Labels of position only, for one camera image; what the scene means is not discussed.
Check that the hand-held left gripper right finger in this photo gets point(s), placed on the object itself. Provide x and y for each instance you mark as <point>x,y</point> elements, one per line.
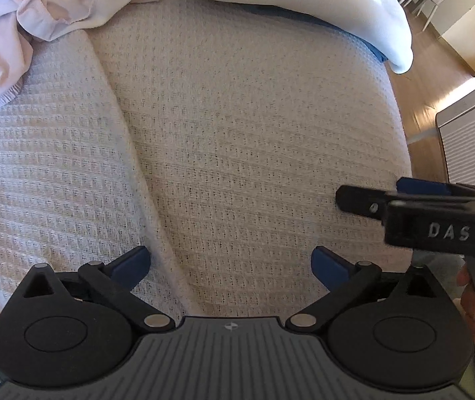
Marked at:
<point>329,262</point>

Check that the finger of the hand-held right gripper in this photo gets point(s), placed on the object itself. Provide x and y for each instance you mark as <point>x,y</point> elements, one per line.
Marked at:
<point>358,200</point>
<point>420,185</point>

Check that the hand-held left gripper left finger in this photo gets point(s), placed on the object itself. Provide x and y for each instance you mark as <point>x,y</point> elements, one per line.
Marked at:
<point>131,260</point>

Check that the cream fleece-lined sweatshirt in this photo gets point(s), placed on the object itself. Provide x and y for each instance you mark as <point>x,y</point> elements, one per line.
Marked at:
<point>304,0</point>

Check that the beige waffle-covered sofa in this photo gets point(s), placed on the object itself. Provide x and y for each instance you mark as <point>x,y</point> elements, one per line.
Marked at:
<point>221,133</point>

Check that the pink crumpled garment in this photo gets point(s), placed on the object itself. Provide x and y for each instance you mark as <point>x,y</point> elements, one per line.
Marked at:
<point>54,8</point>

